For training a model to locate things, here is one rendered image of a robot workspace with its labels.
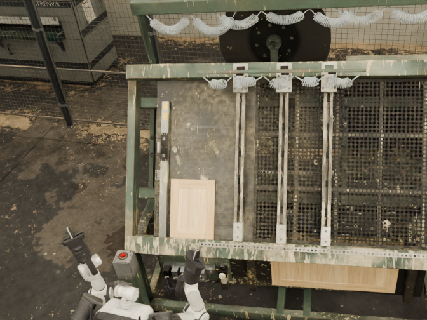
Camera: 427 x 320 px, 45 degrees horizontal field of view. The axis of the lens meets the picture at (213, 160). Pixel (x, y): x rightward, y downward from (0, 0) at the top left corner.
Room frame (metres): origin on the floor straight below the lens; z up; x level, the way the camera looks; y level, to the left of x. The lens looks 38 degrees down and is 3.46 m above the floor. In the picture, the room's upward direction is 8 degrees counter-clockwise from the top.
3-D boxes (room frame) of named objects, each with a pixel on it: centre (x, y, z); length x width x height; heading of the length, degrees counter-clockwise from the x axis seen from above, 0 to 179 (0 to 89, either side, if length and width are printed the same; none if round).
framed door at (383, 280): (2.41, -0.76, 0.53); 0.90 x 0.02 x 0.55; 75
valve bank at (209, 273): (2.34, 0.24, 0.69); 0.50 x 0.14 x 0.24; 75
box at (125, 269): (2.39, 0.69, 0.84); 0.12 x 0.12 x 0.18; 75
